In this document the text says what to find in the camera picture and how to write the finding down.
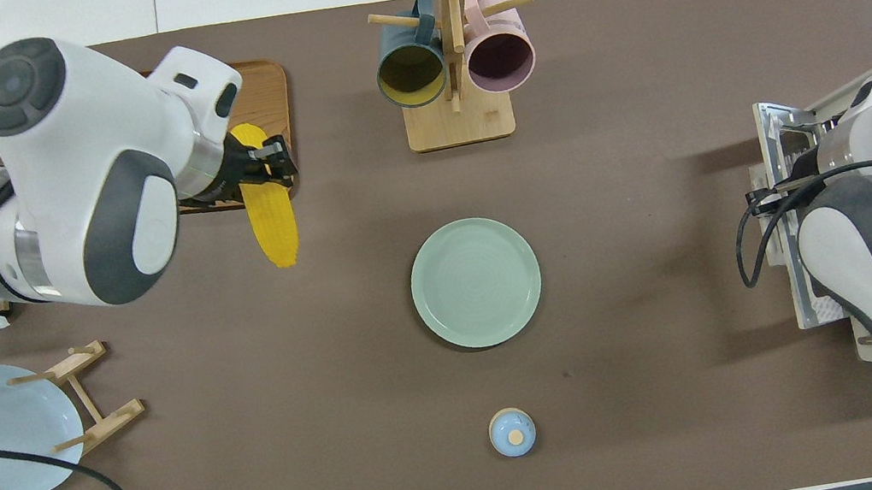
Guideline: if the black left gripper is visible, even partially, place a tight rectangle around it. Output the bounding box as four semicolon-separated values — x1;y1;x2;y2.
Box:
173;131;303;215

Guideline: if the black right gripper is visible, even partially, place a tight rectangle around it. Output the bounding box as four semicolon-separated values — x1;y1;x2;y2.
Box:
743;178;803;215

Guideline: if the yellow corn cob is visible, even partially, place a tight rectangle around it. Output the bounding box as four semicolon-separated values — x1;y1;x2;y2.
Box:
228;118;304;275

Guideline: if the pale green plate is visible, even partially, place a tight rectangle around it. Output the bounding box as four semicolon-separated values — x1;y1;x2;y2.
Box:
402;209;551;357

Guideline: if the wooden serving tray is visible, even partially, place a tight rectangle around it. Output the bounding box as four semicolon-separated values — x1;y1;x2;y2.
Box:
141;53;306;222

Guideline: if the dark blue mug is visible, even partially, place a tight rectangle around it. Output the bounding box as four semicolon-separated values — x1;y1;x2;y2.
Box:
365;0;452;114

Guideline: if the brown table mat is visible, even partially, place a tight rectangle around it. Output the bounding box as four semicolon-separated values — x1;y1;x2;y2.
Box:
0;0;872;490

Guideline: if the wooden mug tree stand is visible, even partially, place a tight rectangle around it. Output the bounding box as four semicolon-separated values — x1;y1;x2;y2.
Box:
365;0;556;157

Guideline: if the pink mug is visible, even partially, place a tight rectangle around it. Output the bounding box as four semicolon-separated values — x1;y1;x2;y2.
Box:
456;0;542;99

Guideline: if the wooden plate rack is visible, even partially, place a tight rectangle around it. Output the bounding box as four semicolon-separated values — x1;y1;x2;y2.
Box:
1;334;153;469

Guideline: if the blue bell with wooden knob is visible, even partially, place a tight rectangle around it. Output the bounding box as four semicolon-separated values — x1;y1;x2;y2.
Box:
486;404;539;461

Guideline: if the light blue plate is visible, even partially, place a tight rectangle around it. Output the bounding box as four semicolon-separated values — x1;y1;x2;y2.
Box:
0;351;94;490

